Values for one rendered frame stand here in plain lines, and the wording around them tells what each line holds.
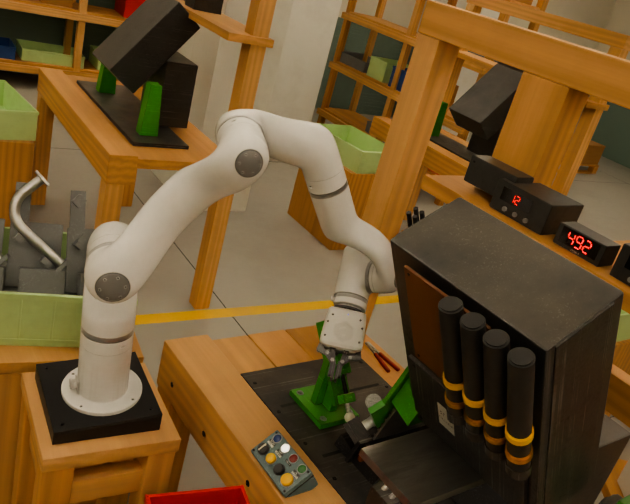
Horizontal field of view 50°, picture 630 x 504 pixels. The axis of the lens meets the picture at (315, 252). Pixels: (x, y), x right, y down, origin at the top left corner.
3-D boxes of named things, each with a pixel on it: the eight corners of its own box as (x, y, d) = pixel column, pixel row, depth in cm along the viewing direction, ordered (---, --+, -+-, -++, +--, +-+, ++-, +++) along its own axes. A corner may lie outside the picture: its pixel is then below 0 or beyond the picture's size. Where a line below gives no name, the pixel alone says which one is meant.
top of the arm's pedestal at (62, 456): (40, 473, 151) (42, 459, 149) (20, 385, 175) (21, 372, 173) (178, 451, 168) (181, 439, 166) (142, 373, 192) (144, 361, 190)
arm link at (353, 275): (375, 306, 167) (341, 304, 171) (385, 257, 172) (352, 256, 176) (363, 293, 160) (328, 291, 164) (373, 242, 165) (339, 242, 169)
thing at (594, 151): (549, 172, 966) (562, 142, 949) (506, 151, 1022) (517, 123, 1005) (595, 174, 1039) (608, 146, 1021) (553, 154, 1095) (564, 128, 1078)
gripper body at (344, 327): (328, 297, 162) (318, 342, 158) (371, 306, 161) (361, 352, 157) (327, 307, 169) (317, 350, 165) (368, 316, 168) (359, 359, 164)
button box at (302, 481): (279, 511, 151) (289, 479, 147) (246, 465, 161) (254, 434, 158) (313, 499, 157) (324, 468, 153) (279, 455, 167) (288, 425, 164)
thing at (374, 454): (408, 517, 126) (413, 505, 125) (356, 459, 137) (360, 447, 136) (534, 467, 150) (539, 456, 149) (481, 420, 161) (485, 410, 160)
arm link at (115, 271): (116, 282, 160) (115, 323, 146) (75, 252, 153) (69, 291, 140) (273, 138, 151) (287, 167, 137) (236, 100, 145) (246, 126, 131)
